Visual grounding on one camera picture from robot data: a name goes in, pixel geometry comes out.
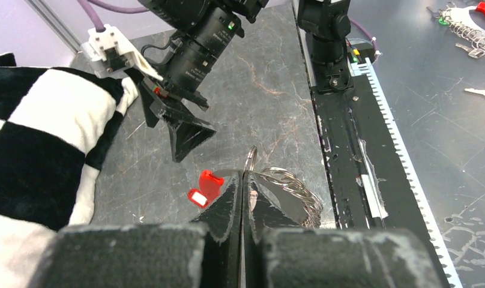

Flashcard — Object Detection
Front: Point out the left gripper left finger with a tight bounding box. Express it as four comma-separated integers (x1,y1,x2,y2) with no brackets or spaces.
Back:
192,172,243,287

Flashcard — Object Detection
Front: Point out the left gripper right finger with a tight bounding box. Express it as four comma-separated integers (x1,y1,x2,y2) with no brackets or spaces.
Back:
242,172,306,287

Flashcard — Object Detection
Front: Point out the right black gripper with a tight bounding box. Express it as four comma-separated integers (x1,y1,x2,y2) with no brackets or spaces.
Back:
137,70,216,163

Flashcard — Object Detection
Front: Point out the metal keyring with red handle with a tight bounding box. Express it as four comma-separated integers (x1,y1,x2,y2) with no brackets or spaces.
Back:
198,167,324,228

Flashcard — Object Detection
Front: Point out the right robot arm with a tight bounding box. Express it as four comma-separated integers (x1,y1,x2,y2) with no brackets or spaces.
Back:
141,1,353,163

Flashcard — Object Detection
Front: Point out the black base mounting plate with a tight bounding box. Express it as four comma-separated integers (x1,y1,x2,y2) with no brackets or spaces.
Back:
294,0,450,288

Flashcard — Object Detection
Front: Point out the black white checkered pillow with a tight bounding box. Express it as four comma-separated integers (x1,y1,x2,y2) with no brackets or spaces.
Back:
0,53,139,287

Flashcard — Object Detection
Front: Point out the spare key red tag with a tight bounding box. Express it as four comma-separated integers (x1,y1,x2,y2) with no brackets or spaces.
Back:
455,43,485,59

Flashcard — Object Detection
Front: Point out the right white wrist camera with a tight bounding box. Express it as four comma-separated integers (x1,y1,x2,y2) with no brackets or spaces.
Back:
80,24,164,81

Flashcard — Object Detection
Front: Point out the spare keyring with red handle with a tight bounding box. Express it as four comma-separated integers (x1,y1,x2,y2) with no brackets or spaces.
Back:
427,1,485,46

